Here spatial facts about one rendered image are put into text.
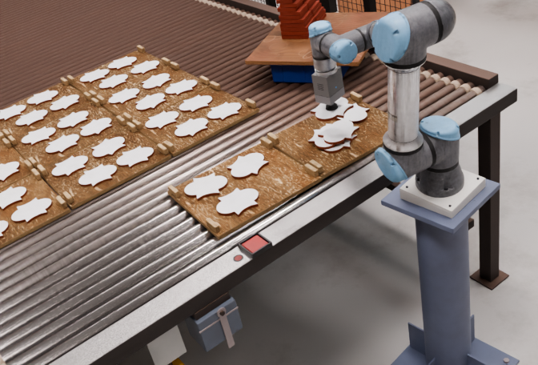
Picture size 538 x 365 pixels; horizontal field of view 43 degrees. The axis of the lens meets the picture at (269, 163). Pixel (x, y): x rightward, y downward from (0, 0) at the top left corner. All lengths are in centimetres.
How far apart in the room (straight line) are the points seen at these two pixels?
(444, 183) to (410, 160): 20
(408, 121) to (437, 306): 81
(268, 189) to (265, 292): 108
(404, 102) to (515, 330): 139
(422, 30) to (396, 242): 178
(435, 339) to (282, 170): 84
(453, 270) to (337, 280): 98
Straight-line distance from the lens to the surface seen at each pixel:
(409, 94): 185
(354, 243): 340
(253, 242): 204
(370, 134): 242
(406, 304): 308
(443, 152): 205
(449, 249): 228
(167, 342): 200
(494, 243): 303
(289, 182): 224
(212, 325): 202
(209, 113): 275
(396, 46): 173
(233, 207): 217
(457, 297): 244
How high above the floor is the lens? 221
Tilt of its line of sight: 33 degrees down
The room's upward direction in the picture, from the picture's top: 12 degrees counter-clockwise
